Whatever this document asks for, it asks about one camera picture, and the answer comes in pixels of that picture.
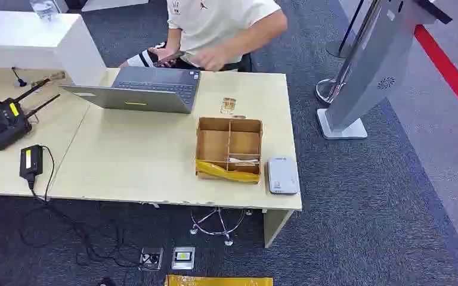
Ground person's right hand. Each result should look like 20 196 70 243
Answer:
148 46 178 68

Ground person's left hand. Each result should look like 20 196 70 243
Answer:
189 45 230 73

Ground dark smartphone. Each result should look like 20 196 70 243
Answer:
156 50 186 67

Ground person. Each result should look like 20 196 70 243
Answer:
118 0 289 73

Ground grey laptop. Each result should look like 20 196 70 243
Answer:
60 66 202 114

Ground printed card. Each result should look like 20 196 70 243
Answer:
220 97 237 115

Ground white panel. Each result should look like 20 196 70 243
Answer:
81 0 150 12

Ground wooden card box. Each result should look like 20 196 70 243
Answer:
194 116 264 185

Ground cards in wooden box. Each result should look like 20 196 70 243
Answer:
227 157 260 165

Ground small brown metal piece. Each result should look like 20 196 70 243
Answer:
31 71 66 88

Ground yellow tape strip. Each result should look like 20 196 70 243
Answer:
196 159 261 184

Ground chrome stanchion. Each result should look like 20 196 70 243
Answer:
315 0 382 105

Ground clear water bottle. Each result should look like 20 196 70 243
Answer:
29 0 59 21

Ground dark stanchion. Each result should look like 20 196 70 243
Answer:
326 0 366 59

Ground white card reader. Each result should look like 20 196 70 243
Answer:
267 156 301 196

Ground small black desk microphone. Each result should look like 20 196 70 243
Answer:
11 67 28 88

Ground grey kiosk stand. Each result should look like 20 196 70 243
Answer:
316 0 453 141

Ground black power adapter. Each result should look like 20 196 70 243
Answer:
19 145 44 181

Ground chrome chair base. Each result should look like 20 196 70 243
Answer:
189 207 253 246

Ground black router with antennas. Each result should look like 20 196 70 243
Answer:
0 77 61 151

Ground pale desk leg panel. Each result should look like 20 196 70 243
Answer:
263 209 294 248

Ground floor socket with yellow label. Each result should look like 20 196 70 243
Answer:
171 247 196 271

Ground floor socket with plug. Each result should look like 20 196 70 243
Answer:
139 247 164 271

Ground yellow sheet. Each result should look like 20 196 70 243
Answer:
165 275 274 286

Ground black power cable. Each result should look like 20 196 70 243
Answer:
17 145 141 269

